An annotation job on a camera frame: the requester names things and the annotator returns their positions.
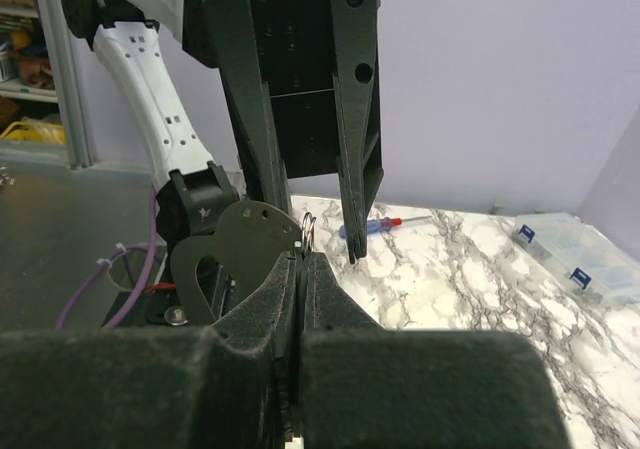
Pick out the clear plastic organizer box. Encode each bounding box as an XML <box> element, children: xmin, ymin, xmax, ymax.
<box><xmin>512</xmin><ymin>213</ymin><xmax>639</xmax><ymax>307</ymax></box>

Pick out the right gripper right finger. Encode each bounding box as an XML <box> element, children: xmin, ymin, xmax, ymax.
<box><xmin>300</xmin><ymin>253</ymin><xmax>570</xmax><ymax>448</ymax></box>

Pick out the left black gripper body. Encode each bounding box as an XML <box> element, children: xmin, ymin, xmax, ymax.
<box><xmin>182</xmin><ymin>0</ymin><xmax>340</xmax><ymax>178</ymax></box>

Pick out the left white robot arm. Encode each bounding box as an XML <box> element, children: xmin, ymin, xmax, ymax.
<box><xmin>61</xmin><ymin>0</ymin><xmax>384</xmax><ymax>260</ymax></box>

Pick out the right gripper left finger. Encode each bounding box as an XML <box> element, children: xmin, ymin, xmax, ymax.
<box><xmin>1</xmin><ymin>254</ymin><xmax>296</xmax><ymax>448</ymax></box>

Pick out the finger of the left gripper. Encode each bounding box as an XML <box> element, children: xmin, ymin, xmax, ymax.
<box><xmin>329</xmin><ymin>0</ymin><xmax>384</xmax><ymax>263</ymax></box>
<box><xmin>202</xmin><ymin>0</ymin><xmax>291</xmax><ymax>214</ymax></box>

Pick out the blue handled screwdriver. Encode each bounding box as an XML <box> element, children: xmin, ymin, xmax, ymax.
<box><xmin>365</xmin><ymin>216</ymin><xmax>431</xmax><ymax>236</ymax></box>

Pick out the silver metal bottle opener keychain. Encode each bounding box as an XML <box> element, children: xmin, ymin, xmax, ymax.
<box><xmin>170</xmin><ymin>200</ymin><xmax>302</xmax><ymax>326</ymax></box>

